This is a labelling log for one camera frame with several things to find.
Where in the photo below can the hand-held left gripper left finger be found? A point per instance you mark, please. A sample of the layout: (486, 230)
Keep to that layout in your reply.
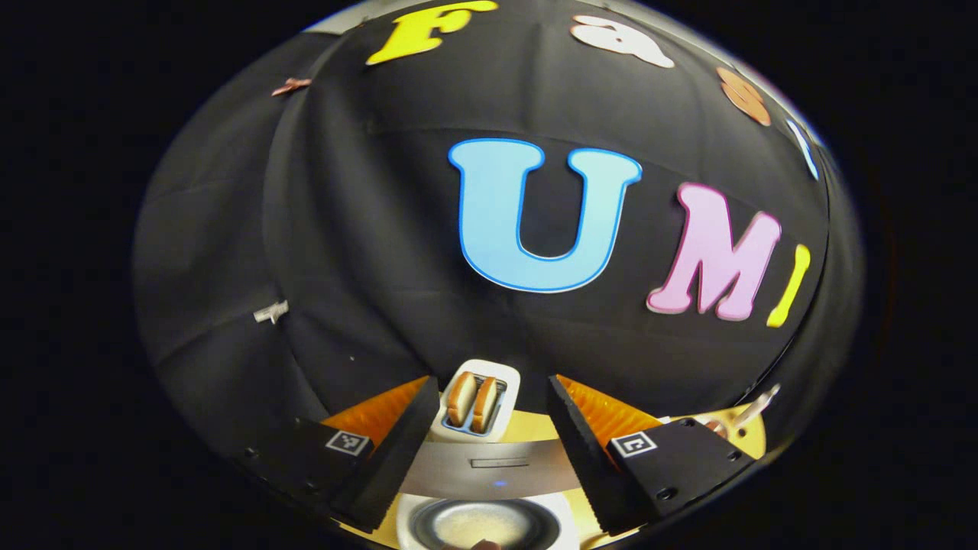
(401, 458)

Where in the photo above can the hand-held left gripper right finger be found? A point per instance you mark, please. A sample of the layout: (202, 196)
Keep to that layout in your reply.
(584, 458)

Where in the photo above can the white rice cooker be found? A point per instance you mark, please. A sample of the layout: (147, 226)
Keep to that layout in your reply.
(489, 473)

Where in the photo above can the toast bread slice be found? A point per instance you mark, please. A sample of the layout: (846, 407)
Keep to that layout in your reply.
(484, 405)
(461, 399)

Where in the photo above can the white toaster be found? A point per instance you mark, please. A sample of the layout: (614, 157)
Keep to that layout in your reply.
(506, 397)

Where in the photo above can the white cloth clip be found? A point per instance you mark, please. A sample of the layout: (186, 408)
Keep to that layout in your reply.
(270, 312)

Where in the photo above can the black backdrop cloth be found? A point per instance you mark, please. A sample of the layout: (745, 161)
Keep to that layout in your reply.
(382, 229)

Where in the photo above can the copper cloth clip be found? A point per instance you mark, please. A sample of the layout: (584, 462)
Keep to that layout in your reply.
(291, 85)

